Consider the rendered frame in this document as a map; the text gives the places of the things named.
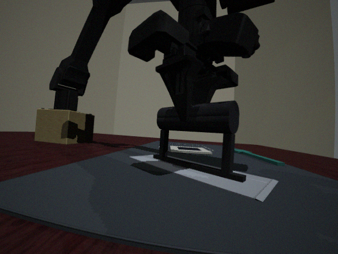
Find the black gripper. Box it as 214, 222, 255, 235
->
127, 5, 238, 122

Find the white square tile with dark center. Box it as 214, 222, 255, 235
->
170, 146, 212, 155

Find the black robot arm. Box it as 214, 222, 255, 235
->
49, 0, 275, 111

